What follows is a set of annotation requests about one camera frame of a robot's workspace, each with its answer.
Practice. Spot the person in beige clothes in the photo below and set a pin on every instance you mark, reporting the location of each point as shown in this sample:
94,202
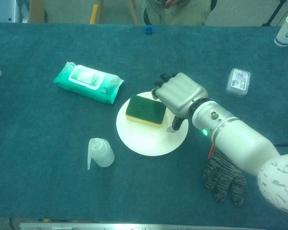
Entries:
182,14

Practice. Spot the white round plate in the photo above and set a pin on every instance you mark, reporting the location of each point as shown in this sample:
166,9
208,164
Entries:
146,141

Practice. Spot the slanted wooden leg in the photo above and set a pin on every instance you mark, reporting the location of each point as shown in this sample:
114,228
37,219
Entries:
132,12

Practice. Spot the grey metal frame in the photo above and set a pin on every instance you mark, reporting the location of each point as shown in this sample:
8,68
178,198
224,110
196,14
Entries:
14,10

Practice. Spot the translucent squeeze bottle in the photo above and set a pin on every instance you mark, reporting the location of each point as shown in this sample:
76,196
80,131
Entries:
102,153

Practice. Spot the blue bottle cap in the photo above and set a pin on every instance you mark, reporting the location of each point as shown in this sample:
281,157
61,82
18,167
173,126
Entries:
146,30

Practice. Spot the green wet wipes pack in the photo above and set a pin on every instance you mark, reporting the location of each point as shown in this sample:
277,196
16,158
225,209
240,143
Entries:
86,80

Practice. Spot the wooden post with yellow strip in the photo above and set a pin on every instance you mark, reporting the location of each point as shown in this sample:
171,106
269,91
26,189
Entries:
97,12

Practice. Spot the teal table cloth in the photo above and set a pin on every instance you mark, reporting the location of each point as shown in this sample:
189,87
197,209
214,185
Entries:
62,131

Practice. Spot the green yellow sponge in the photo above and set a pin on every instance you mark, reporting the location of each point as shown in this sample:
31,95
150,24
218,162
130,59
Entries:
145,110

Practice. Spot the aluminium rail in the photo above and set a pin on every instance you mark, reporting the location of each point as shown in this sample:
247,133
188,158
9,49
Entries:
134,226

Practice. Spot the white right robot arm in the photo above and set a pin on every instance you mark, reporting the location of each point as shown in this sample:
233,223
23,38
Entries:
242,141

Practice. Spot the brown cardboard board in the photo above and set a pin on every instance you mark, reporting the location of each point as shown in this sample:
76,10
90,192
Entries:
37,12

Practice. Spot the grey knit work glove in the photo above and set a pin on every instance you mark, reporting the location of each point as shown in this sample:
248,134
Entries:
220,182

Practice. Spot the clear plastic box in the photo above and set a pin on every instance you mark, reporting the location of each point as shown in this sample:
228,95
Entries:
238,82

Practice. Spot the black tripod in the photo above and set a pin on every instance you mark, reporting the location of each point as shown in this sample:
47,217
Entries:
274,14

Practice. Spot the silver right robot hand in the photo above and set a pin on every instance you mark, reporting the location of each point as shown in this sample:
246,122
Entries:
182,93

